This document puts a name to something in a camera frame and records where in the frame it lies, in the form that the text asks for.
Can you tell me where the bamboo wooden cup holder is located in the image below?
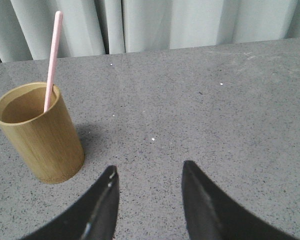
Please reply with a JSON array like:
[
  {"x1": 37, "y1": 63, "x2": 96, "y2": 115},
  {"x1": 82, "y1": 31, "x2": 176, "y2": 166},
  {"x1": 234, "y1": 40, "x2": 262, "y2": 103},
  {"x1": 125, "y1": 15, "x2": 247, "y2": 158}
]
[{"x1": 0, "y1": 82, "x2": 85, "y2": 184}]

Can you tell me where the pink chopstick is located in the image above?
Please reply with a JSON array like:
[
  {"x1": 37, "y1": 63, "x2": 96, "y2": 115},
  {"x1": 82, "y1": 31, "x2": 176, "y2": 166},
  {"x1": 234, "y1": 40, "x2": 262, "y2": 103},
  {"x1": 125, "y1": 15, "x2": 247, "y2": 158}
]
[{"x1": 43, "y1": 10, "x2": 63, "y2": 113}]

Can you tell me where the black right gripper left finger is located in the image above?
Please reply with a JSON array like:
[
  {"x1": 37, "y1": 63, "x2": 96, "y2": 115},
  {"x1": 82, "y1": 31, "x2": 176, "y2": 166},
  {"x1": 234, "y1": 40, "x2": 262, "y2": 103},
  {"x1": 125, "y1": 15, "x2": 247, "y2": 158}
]
[{"x1": 23, "y1": 165, "x2": 119, "y2": 240}]

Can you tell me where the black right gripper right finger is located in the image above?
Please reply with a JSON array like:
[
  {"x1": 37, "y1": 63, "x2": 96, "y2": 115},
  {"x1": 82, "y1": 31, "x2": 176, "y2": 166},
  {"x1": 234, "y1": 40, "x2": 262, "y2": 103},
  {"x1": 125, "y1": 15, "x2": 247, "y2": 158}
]
[{"x1": 182, "y1": 160, "x2": 294, "y2": 240}]

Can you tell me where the grey-white curtain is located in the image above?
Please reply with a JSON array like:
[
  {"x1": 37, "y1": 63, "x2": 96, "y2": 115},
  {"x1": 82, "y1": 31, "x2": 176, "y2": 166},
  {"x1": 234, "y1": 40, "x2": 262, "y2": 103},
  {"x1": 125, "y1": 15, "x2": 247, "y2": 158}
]
[{"x1": 0, "y1": 0, "x2": 300, "y2": 62}]

